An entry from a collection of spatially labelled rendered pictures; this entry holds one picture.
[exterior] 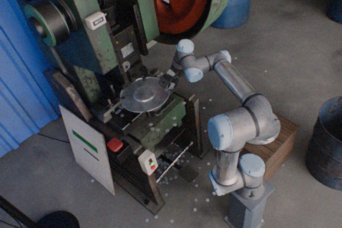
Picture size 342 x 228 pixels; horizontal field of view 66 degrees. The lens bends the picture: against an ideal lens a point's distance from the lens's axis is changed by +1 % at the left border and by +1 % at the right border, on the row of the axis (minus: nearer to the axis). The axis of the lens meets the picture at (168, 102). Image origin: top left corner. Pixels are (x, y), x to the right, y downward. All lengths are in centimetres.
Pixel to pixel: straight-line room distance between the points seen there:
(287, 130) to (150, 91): 93
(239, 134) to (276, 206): 112
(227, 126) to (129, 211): 127
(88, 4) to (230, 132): 72
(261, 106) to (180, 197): 118
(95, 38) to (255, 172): 91
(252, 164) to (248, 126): 41
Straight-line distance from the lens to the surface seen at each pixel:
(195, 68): 118
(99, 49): 120
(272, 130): 182
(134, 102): 148
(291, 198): 203
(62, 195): 227
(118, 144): 134
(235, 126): 90
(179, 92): 168
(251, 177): 131
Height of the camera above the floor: 178
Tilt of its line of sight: 44 degrees down
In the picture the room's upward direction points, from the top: 11 degrees counter-clockwise
